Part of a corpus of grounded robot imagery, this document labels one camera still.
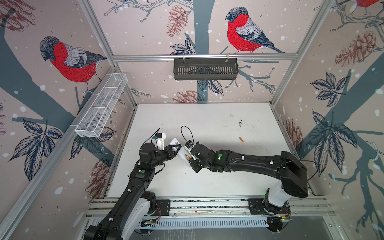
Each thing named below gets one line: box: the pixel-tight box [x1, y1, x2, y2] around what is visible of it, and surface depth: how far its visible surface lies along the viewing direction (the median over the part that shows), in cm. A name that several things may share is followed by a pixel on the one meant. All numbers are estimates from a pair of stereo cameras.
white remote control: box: [169, 137, 194, 168], surface depth 78 cm
